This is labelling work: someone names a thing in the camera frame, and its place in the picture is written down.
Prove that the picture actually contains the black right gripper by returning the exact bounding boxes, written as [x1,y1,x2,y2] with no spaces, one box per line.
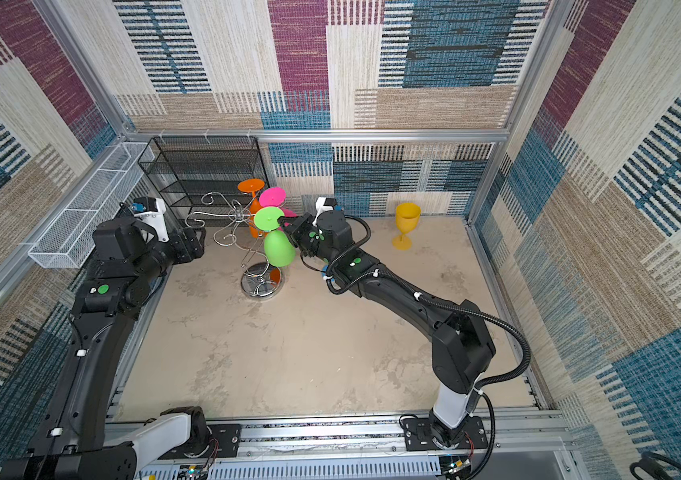
[276,212,336,266]

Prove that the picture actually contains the green plastic wine glass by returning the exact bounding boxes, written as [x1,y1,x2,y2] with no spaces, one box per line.
[254,206,296,268]

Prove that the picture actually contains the pink plastic wine glass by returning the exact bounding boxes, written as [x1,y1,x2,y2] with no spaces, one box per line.
[258,187,296,217]

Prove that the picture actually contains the yellow plastic wine glass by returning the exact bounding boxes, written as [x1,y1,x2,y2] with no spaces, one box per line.
[393,203,422,251]

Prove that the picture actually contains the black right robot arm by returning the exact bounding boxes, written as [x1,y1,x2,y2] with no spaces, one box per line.
[278,209,497,449]

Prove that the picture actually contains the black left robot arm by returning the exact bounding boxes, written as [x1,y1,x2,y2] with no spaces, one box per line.
[0,217,212,479]

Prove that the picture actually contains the orange plastic wine glass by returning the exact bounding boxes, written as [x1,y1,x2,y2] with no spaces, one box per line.
[238,178,266,238]

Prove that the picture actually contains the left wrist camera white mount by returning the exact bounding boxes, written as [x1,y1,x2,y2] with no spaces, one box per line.
[130,196,170,243]

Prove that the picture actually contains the chrome wire wine glass rack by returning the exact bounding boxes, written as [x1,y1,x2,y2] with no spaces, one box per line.
[184,191,284,300]

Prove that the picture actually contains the black wire shelf rack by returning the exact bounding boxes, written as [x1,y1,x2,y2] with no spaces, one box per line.
[138,136,270,221]

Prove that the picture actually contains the white wire mesh basket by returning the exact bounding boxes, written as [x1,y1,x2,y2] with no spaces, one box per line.
[28,142,146,269]

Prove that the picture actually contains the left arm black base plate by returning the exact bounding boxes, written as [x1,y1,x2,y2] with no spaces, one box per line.
[192,423,242,458]

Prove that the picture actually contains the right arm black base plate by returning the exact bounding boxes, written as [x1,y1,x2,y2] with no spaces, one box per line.
[399,414,490,451]

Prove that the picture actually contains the aluminium front rail frame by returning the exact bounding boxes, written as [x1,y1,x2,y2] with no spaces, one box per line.
[136,407,590,479]

